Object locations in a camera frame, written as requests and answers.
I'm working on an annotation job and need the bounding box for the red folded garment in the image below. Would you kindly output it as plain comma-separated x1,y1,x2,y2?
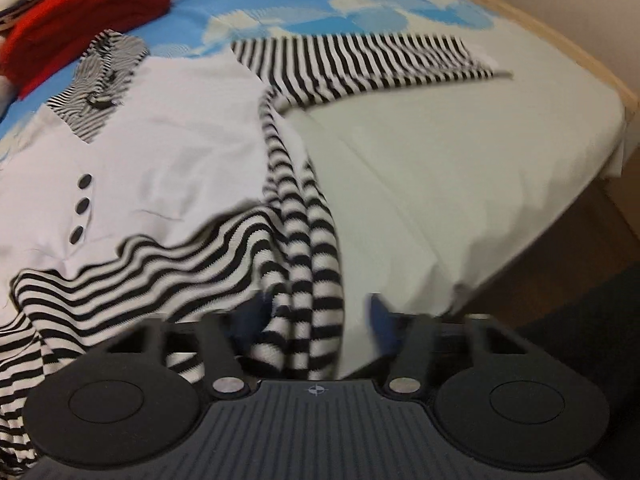
1,0,170,99

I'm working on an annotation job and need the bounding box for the blue white patterned bedspread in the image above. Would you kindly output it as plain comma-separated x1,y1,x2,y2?
0,0,629,380

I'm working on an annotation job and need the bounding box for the black white striped sweater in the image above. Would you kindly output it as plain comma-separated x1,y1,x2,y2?
1,30,498,479

